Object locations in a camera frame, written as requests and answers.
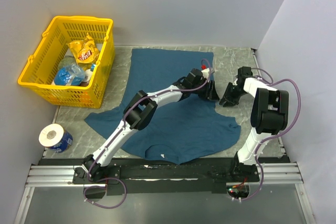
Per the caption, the yellow snack bag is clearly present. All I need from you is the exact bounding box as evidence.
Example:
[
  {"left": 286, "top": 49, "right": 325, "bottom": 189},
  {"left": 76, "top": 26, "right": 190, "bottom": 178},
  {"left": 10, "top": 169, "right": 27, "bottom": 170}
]
[{"left": 67, "top": 33, "right": 100, "bottom": 64}]

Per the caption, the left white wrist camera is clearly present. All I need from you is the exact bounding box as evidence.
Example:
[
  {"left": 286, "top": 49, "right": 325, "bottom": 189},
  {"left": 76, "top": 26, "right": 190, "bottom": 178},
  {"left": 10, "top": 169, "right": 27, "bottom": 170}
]
[{"left": 201, "top": 65, "right": 216, "bottom": 79}]

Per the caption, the blue t-shirt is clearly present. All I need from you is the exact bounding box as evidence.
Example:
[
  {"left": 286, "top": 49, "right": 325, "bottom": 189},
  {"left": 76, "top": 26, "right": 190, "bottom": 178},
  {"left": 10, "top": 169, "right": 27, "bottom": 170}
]
[{"left": 85, "top": 48, "right": 241, "bottom": 164}]

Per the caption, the toilet paper roll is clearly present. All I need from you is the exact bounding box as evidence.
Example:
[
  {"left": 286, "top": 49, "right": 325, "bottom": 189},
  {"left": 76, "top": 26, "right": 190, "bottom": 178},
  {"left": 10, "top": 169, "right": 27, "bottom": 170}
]
[{"left": 38, "top": 123, "right": 73, "bottom": 153}]

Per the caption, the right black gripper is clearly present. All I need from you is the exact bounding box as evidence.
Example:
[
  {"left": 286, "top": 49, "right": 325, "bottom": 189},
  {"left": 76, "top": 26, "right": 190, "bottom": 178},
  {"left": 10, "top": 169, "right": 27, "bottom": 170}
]
[{"left": 219, "top": 82, "right": 248, "bottom": 107}]

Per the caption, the aluminium frame rail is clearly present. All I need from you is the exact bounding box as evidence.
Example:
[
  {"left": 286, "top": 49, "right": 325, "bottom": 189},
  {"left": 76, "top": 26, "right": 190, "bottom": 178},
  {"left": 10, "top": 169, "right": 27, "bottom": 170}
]
[{"left": 14, "top": 163, "right": 87, "bottom": 224}]

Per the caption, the small white bottle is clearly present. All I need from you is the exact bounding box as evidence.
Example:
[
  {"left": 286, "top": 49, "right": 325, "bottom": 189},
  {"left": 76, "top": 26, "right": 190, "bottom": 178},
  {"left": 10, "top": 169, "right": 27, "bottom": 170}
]
[{"left": 83, "top": 63, "right": 96, "bottom": 82}]

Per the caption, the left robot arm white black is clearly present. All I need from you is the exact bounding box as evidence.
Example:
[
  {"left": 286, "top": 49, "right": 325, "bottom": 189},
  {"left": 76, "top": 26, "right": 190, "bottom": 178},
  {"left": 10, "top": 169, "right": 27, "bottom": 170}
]
[{"left": 82, "top": 67, "right": 214, "bottom": 183}]

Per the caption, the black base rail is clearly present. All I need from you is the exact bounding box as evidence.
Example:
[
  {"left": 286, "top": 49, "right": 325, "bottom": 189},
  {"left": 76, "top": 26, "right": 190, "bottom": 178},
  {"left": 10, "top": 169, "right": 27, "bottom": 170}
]
[{"left": 38, "top": 156, "right": 290, "bottom": 197}]

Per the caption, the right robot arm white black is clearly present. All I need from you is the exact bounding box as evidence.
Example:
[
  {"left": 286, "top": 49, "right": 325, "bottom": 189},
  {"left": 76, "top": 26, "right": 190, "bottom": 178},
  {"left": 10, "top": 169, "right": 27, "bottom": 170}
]
[{"left": 219, "top": 67, "right": 289, "bottom": 182}]

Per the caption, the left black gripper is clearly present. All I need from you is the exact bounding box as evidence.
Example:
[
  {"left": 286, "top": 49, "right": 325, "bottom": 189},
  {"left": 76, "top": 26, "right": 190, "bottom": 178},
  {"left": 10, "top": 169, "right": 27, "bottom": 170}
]
[{"left": 191, "top": 80, "right": 219, "bottom": 102}]

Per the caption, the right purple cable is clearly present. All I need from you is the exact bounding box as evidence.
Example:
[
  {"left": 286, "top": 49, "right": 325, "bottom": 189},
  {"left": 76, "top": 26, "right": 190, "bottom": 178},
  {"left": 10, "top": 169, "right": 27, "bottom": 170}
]
[{"left": 230, "top": 67, "right": 301, "bottom": 204}]

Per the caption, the blue plastic bag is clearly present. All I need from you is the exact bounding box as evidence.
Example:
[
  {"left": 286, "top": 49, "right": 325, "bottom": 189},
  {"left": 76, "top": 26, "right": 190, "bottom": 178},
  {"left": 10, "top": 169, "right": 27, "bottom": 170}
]
[{"left": 54, "top": 63, "right": 86, "bottom": 86}]

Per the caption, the yellow plastic basket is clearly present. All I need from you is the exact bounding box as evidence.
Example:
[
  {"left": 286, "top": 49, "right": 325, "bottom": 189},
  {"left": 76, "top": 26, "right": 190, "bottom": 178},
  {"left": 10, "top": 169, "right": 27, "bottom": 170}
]
[{"left": 18, "top": 16, "right": 115, "bottom": 108}]

